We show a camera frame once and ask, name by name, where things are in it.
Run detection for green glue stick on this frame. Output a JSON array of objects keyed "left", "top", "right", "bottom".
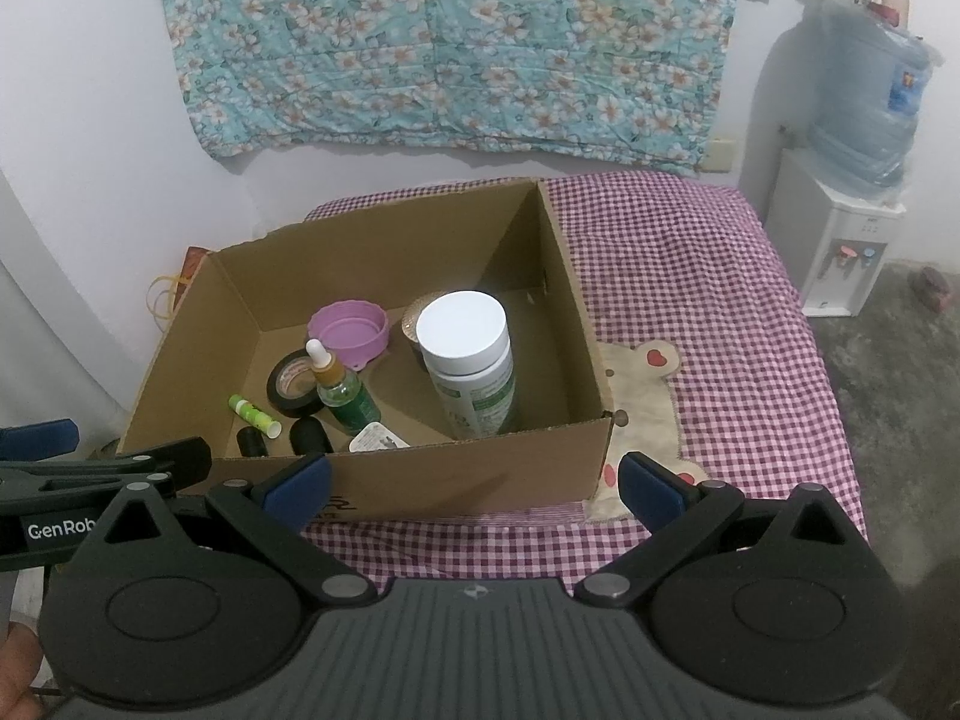
[{"left": 229, "top": 394, "right": 282, "bottom": 438}]

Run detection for cardboard box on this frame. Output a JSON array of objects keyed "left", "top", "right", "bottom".
[{"left": 116, "top": 176, "right": 631, "bottom": 526}]

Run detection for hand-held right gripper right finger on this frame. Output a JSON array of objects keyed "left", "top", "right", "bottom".
[{"left": 574, "top": 452, "right": 863, "bottom": 605}]

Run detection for pink checked blanket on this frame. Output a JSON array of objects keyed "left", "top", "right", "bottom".
[{"left": 300, "top": 169, "right": 871, "bottom": 601}]

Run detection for white charger plug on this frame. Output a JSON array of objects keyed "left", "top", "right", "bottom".
[{"left": 349, "top": 422, "right": 410, "bottom": 453}]

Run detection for green dropper bottle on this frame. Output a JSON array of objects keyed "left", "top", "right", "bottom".
[{"left": 304, "top": 339, "right": 383, "bottom": 436}]

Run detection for yellow rubber bands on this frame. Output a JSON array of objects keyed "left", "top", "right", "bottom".
[{"left": 146, "top": 274, "right": 197, "bottom": 331}]

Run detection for floral wall cloth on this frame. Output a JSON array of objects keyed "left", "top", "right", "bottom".
[{"left": 154, "top": 0, "right": 782, "bottom": 170}]

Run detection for white water dispenser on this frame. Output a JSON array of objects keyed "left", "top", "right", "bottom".
[{"left": 772, "top": 146, "right": 905, "bottom": 318}]

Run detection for white lidded supplement bottle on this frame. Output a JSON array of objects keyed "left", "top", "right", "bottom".
[{"left": 416, "top": 290, "right": 517, "bottom": 440}]

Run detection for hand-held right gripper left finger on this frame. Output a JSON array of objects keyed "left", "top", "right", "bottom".
[{"left": 97, "top": 454, "right": 376, "bottom": 605}]

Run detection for blue water jug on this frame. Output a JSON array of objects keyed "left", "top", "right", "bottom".
[{"left": 806, "top": 0, "right": 935, "bottom": 200}]

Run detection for purple collapsible cup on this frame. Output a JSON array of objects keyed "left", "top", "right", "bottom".
[{"left": 306, "top": 300, "right": 391, "bottom": 368}]

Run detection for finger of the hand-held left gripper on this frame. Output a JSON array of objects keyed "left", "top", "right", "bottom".
[
  {"left": 90, "top": 437, "right": 212, "bottom": 497},
  {"left": 0, "top": 420, "right": 80, "bottom": 461}
]

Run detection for person's left hand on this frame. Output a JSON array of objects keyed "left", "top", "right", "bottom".
[{"left": 0, "top": 626, "right": 44, "bottom": 720}]

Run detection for brown lidded jar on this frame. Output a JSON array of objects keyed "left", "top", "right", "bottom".
[{"left": 401, "top": 296, "right": 436, "bottom": 372}]

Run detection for black tape roll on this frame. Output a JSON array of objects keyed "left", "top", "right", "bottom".
[{"left": 266, "top": 349, "right": 331, "bottom": 421}]

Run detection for small black cylinder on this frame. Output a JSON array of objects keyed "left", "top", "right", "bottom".
[{"left": 290, "top": 416, "right": 331, "bottom": 455}]

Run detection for reddish brown floor object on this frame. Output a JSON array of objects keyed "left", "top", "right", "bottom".
[{"left": 907, "top": 266, "right": 950, "bottom": 312}]

